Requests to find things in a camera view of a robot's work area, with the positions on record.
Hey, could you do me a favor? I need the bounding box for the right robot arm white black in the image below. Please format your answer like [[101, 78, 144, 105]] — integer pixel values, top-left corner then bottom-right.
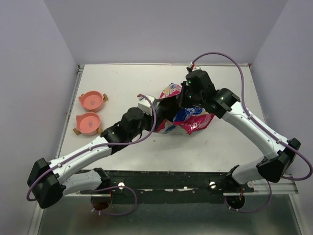
[[179, 70, 301, 192]]

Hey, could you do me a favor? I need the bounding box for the black mounting base rail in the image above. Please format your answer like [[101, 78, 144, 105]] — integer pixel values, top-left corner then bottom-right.
[[81, 170, 254, 204]]

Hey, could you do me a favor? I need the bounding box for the pink cat-shaped pet bowl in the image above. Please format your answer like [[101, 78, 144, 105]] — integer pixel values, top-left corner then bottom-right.
[[73, 91, 108, 136]]

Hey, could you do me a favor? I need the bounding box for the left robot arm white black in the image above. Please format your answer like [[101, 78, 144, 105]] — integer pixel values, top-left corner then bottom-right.
[[26, 107, 157, 209]]

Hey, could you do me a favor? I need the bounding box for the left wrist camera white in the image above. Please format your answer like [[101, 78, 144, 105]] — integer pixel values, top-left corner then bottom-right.
[[137, 94, 156, 116]]

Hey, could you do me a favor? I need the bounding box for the pet food bag pink white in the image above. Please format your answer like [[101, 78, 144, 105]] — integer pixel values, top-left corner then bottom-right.
[[155, 83, 214, 135]]

